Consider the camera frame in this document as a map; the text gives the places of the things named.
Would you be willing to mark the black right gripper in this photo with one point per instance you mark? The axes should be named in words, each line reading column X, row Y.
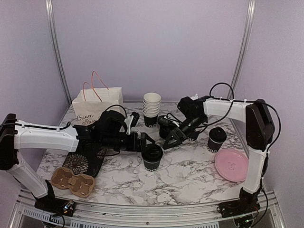
column 176, row 137

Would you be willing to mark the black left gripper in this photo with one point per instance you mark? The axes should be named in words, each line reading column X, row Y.
column 135, row 142

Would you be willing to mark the black takeout coffee cup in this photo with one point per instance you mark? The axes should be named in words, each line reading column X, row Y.
column 213, row 147
column 151, row 164

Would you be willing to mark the black coffee cup lid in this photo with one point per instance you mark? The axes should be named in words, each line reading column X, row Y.
column 217, row 135

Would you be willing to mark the white paper takeout bag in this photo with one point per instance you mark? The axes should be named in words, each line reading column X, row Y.
column 92, row 101

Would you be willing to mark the brown cardboard cup carrier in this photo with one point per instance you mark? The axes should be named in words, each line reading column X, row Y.
column 80, row 185

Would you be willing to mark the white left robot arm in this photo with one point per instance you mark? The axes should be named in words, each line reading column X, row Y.
column 112, row 131

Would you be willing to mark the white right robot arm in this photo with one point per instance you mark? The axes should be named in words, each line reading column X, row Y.
column 252, row 120

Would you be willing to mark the stack of black lids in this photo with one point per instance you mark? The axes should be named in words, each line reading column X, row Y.
column 165, row 130

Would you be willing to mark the black cup holding straws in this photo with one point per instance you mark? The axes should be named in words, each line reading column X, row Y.
column 193, row 136

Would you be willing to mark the loose black lid on table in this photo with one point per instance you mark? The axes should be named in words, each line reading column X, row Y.
column 162, row 120

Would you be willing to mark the stack of paper cups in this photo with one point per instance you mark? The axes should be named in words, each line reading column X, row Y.
column 151, row 108

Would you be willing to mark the pink plastic plate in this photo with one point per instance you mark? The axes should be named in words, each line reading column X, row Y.
column 232, row 165

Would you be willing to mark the black floral tray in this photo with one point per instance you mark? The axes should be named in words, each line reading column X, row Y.
column 88, row 163

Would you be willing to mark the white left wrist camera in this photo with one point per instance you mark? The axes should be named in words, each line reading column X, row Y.
column 131, row 121

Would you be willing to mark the aluminium table edge rail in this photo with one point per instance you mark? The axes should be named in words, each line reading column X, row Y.
column 99, row 215

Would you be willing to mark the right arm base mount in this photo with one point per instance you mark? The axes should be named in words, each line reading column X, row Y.
column 246, row 203

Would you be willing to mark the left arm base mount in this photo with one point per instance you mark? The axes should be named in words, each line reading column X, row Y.
column 52, row 204

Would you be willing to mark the right aluminium frame post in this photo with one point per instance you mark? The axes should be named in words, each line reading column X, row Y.
column 244, row 42

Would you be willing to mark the aluminium frame post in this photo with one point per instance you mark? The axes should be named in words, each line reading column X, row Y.
column 55, row 45
column 244, row 42

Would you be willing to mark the left aluminium frame post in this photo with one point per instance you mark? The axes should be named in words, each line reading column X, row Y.
column 55, row 45

